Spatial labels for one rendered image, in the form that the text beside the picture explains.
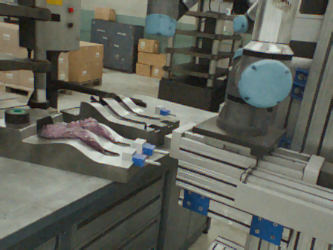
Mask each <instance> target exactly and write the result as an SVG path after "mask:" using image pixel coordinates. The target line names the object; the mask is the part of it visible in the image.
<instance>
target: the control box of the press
mask: <svg viewBox="0 0 333 250"><path fill-rule="evenodd" d="M18 4H19V5H24V6H31V5H33V4H32V0H18ZM46 7H47V8H48V9H49V10H51V19H50V21H47V22H46V37H47V42H46V59H47V60H49V61H50V62H51V70H50V71H49V72H47V73H46V81H47V80H58V79H59V72H58V64H59V55H60V54H61V52H65V53H67V52H69V51H79V50H80V22H81V15H80V10H81V0H46ZM19 47H22V48H27V52H28V58H30V59H31V54H32V50H33V20H32V19H31V18H29V17H25V16H19ZM57 99H58V90H56V91H55V92H52V93H51V94H49V95H48V96H47V97H46V100H49V101H50V107H52V108H54V109H57Z"/></svg>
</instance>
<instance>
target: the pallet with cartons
mask: <svg viewBox="0 0 333 250"><path fill-rule="evenodd" d="M103 49H104V47H103V45H100V44H96V43H89V42H83V41H80V50H79V51H69V52H68V54H69V56H68V58H69V68H68V82H72V83H76V84H80V85H82V86H87V87H89V88H93V84H94V85H99V86H101V85H102V77H103Z"/></svg>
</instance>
